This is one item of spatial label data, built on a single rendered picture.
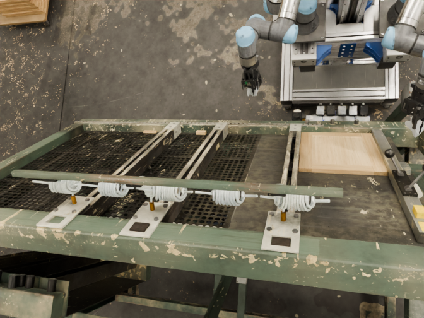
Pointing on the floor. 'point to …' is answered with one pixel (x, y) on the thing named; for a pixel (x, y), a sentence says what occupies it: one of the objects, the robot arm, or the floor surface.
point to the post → (396, 115)
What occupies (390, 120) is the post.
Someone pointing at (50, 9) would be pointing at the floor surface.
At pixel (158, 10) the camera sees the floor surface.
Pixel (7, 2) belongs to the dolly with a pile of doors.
